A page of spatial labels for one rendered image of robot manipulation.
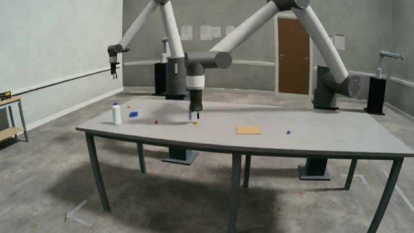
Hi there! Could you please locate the white plastic bottle with blue cap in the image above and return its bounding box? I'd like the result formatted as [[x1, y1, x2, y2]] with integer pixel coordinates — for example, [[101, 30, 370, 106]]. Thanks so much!
[[112, 102, 121, 125]]

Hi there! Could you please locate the tan mat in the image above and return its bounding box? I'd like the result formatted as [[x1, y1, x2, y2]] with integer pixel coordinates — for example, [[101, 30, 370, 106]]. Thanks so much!
[[237, 126, 261, 135]]

